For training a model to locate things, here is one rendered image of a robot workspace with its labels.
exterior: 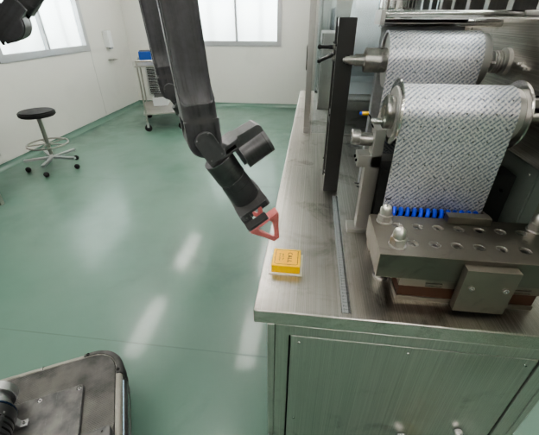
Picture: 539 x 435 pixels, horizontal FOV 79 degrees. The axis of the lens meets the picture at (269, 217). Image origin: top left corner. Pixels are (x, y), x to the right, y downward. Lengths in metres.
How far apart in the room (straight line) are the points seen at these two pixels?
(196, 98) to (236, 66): 5.95
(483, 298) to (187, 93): 0.68
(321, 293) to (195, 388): 1.06
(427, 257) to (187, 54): 0.57
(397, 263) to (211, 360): 1.24
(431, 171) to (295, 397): 0.67
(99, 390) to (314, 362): 0.92
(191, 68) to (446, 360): 0.77
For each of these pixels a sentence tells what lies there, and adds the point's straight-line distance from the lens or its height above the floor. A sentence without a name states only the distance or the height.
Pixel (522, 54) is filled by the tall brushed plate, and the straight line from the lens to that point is 1.13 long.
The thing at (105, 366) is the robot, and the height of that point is 0.24.
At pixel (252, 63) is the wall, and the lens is 6.44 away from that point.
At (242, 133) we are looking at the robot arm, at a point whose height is 1.26.
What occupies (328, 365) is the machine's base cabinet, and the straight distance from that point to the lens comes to 0.87.
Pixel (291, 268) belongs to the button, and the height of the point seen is 0.92.
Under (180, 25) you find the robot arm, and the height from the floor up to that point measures 1.43.
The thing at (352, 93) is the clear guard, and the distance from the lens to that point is 1.82.
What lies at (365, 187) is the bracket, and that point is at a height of 1.04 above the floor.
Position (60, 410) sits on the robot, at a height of 0.26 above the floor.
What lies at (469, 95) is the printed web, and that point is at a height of 1.30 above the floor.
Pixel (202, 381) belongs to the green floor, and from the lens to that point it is 1.72.
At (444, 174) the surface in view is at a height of 1.13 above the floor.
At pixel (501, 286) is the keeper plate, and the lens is 0.80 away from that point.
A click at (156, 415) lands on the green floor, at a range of 1.69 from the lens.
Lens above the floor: 1.44
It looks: 32 degrees down
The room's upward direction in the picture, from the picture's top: straight up
